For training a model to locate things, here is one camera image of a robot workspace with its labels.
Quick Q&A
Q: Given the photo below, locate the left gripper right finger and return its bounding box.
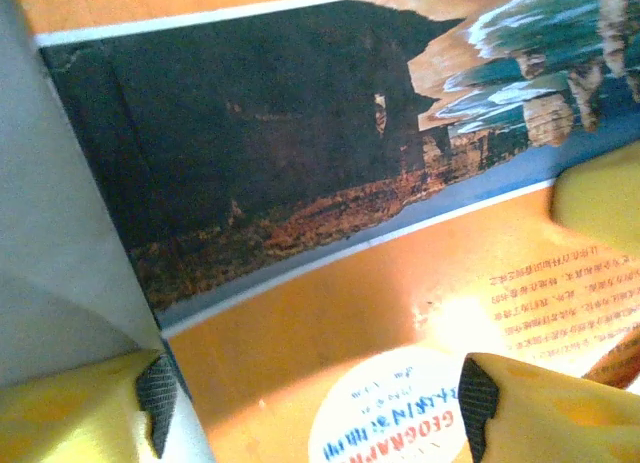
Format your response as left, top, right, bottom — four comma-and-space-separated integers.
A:
458, 351, 640, 463

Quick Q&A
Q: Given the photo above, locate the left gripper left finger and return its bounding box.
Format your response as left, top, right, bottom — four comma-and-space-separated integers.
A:
0, 350, 179, 463

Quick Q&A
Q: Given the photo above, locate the orange geography magazine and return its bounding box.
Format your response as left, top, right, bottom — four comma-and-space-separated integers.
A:
34, 0, 640, 463

